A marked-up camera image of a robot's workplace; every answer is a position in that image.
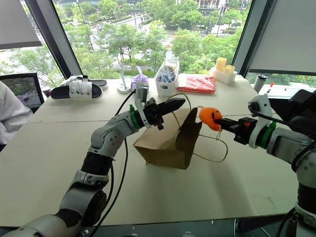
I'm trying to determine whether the brown paper bag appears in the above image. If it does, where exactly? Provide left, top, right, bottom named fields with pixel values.
left=133, top=93, right=228, bottom=170

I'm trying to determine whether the white hook stand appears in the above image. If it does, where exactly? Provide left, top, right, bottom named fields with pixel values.
left=117, top=66, right=132, bottom=94

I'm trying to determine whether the black monitor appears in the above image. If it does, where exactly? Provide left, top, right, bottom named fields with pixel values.
left=0, top=72, right=45, bottom=110

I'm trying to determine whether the grey roller blind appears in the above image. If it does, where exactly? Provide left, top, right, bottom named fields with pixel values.
left=247, top=0, right=316, bottom=76
left=0, top=0, right=43, bottom=50

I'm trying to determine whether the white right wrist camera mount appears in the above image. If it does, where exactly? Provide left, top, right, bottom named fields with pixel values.
left=247, top=94, right=274, bottom=149

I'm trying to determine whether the white bin with blue items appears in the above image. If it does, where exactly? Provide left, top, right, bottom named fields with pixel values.
left=155, top=57, right=180, bottom=97

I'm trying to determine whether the white block holder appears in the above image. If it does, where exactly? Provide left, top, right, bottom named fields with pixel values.
left=209, top=66, right=238, bottom=85

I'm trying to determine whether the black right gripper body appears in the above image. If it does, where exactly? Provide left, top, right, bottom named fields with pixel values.
left=233, top=117, right=259, bottom=146

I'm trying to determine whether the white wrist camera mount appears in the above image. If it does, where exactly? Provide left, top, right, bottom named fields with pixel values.
left=134, top=80, right=152, bottom=129
left=247, top=94, right=274, bottom=149

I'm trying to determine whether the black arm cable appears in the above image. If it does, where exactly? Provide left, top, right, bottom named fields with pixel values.
left=251, top=111, right=316, bottom=173
left=95, top=89, right=137, bottom=235

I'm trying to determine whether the tall yellow cup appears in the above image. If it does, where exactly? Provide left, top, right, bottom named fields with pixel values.
left=215, top=57, right=228, bottom=73

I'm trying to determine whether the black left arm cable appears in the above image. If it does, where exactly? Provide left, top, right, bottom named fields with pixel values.
left=95, top=89, right=137, bottom=235

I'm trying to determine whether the dark window frame post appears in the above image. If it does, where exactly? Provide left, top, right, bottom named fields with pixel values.
left=232, top=0, right=272, bottom=78
left=24, top=0, right=82, bottom=79

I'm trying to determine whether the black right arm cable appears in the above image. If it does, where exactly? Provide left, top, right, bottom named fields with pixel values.
left=251, top=111, right=316, bottom=173

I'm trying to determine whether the grey white cylinder bottle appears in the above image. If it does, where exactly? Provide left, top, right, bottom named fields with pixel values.
left=253, top=74, right=269, bottom=94

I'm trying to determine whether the purple plastic bag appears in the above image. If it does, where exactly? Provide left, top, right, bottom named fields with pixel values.
left=130, top=65, right=149, bottom=91

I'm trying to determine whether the orange pumpkin plush toy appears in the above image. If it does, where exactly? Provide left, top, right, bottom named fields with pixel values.
left=198, top=106, right=223, bottom=131

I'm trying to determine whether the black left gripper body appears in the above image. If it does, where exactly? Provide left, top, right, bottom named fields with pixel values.
left=144, top=97, right=165, bottom=131

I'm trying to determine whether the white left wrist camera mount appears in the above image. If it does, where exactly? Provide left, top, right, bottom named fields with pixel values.
left=134, top=80, right=152, bottom=129

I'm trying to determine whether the red plastic bag pack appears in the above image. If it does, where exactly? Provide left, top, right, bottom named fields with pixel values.
left=177, top=74, right=216, bottom=95

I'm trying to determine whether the black white strap sandal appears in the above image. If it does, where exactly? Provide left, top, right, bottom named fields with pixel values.
left=50, top=78, right=103, bottom=101
left=66, top=75, right=109, bottom=91

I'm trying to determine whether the person in white shirt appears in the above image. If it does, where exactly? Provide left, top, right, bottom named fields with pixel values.
left=0, top=80, right=34, bottom=145

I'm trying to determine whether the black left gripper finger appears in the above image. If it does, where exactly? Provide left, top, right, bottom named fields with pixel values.
left=157, top=98, right=187, bottom=111
left=159, top=103, right=185, bottom=117

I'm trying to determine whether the black chair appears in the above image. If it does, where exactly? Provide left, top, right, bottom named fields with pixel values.
left=268, top=88, right=316, bottom=139

